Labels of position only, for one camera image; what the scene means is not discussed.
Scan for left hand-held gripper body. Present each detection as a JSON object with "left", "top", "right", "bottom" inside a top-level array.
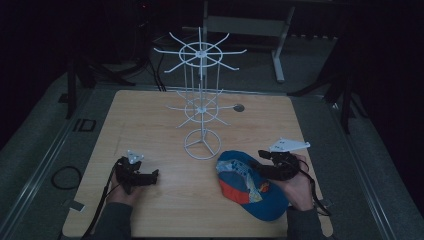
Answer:
[{"left": 114, "top": 149, "right": 155, "bottom": 196}]

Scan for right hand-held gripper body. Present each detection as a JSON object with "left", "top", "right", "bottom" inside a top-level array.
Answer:
[{"left": 260, "top": 137, "right": 311, "bottom": 182}]

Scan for blue and orange cap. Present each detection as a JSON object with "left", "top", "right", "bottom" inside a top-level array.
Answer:
[{"left": 215, "top": 150, "right": 290, "bottom": 222}]

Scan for white wire display rack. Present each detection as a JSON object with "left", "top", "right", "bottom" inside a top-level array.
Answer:
[{"left": 153, "top": 26, "right": 248, "bottom": 161}]

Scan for person's left hand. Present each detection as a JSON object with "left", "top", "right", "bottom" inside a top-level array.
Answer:
[{"left": 106, "top": 172, "right": 144, "bottom": 207}]

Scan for person's right hand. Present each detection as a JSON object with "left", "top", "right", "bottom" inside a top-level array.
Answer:
[{"left": 273, "top": 154, "right": 316, "bottom": 212}]

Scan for black tripod stand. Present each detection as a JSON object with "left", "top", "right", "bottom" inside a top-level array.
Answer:
[
  {"left": 287, "top": 19, "right": 371, "bottom": 135},
  {"left": 65, "top": 19, "right": 168, "bottom": 120}
]

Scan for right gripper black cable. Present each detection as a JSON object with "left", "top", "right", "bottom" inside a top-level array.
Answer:
[{"left": 298, "top": 159, "right": 333, "bottom": 217}]

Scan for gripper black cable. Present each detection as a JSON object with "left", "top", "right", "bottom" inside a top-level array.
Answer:
[
  {"left": 298, "top": 159, "right": 333, "bottom": 217},
  {"left": 80, "top": 163, "right": 122, "bottom": 240}
]

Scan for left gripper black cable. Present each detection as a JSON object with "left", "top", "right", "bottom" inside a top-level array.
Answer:
[{"left": 80, "top": 163, "right": 122, "bottom": 240}]

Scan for black coiled floor cable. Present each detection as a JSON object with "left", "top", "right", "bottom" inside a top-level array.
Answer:
[{"left": 50, "top": 165, "right": 83, "bottom": 191}]

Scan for black floor bracket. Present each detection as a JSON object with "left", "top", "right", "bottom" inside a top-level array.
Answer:
[{"left": 72, "top": 118, "right": 98, "bottom": 133}]

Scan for black floor cables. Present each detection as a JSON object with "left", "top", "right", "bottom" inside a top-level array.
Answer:
[{"left": 146, "top": 53, "right": 168, "bottom": 93}]

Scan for white metal desk frame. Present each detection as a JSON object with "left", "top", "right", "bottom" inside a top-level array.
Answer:
[{"left": 181, "top": 0, "right": 338, "bottom": 84}]

